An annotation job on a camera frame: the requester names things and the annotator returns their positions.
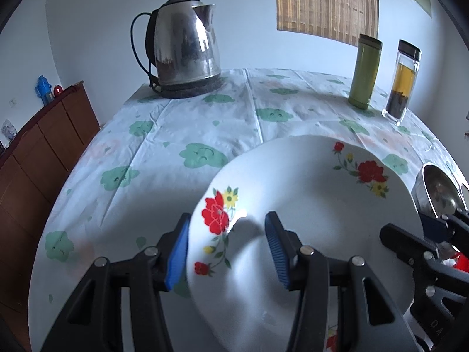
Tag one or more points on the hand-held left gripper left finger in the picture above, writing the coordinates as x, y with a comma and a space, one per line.
177, 253

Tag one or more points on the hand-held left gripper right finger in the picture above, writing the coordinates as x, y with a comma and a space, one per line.
276, 249

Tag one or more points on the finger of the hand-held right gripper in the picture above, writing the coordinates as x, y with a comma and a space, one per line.
399, 240
432, 229

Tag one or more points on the stainless steel bowl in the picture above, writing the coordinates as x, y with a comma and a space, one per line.
436, 190

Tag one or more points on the red flower white plate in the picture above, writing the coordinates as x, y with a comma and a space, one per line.
311, 198

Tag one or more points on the red plastic cup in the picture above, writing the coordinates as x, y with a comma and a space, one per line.
462, 263

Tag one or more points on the glass tea bottle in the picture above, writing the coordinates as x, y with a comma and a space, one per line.
401, 80

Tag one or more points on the dark kettle base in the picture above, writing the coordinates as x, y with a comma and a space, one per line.
190, 88

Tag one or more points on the green thermos bottle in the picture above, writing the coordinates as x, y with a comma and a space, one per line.
364, 73

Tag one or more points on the brown wooden sideboard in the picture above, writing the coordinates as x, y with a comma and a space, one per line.
40, 146

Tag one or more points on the small red ornament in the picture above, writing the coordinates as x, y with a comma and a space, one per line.
58, 90

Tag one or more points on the clear plastic bag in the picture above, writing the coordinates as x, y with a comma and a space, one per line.
7, 130

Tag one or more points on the blue bottle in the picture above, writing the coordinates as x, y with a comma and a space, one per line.
44, 90

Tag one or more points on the stainless steel electric kettle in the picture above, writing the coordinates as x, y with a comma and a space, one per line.
183, 40

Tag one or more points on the large bamboo window blind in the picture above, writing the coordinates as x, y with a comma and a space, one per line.
326, 3

